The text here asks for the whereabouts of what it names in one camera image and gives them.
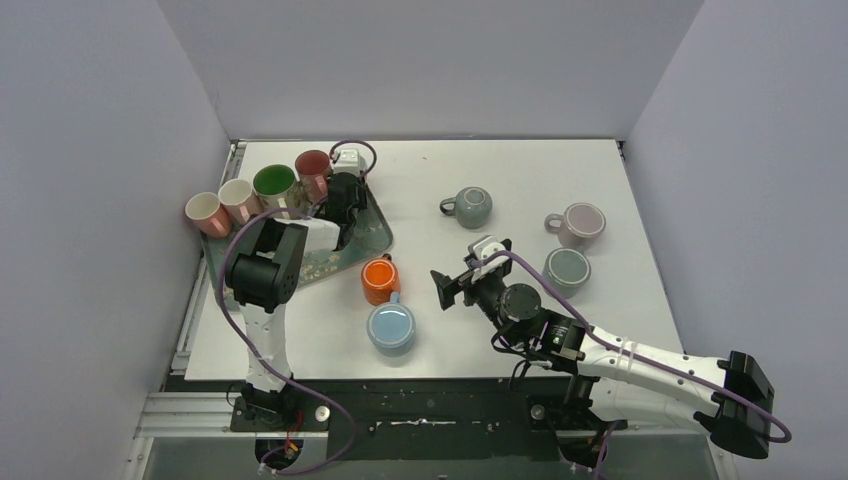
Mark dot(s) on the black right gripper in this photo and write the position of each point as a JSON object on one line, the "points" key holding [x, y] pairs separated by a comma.
{"points": [[449, 287]]}

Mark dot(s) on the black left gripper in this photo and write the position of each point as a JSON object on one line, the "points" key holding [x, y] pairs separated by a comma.
{"points": [[346, 201]]}

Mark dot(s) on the speckled dark pink mug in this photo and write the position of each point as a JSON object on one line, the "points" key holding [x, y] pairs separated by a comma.
{"points": [[313, 168]]}

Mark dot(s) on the light blue ribbed mug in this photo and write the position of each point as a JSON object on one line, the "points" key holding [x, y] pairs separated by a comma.
{"points": [[391, 327]]}

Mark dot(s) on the orange mug black handle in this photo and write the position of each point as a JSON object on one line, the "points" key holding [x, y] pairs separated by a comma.
{"points": [[380, 279]]}

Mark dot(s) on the cream floral mug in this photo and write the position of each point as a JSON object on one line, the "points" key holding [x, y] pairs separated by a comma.
{"points": [[277, 186]]}

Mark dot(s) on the faceted pink mug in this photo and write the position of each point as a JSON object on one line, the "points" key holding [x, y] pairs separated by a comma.
{"points": [[238, 198]]}

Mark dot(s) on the smooth pink mug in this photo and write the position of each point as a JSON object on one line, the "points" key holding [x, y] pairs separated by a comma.
{"points": [[207, 213]]}

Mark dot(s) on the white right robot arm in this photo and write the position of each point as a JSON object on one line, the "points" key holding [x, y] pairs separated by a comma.
{"points": [[727, 399]]}

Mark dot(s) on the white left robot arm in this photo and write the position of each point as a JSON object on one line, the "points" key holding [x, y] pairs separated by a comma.
{"points": [[262, 266]]}

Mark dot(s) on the grey-blue round mug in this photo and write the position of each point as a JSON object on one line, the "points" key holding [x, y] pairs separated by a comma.
{"points": [[471, 207]]}

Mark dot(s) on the grey-green mug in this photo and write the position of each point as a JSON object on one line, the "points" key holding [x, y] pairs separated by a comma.
{"points": [[567, 271]]}

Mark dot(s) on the lilac ribbed mug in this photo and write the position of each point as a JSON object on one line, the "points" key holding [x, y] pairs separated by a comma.
{"points": [[578, 227]]}

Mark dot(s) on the blue floral blossom tray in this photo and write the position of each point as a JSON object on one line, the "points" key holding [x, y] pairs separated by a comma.
{"points": [[372, 237]]}

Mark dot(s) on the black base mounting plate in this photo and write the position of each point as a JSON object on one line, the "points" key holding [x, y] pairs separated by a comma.
{"points": [[466, 419]]}

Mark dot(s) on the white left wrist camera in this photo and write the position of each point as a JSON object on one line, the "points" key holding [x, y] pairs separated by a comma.
{"points": [[350, 161]]}

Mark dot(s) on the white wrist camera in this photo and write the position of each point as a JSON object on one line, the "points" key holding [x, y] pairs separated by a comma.
{"points": [[350, 161], [484, 258]]}

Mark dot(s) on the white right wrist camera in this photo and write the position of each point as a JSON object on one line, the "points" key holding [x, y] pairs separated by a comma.
{"points": [[484, 258]]}

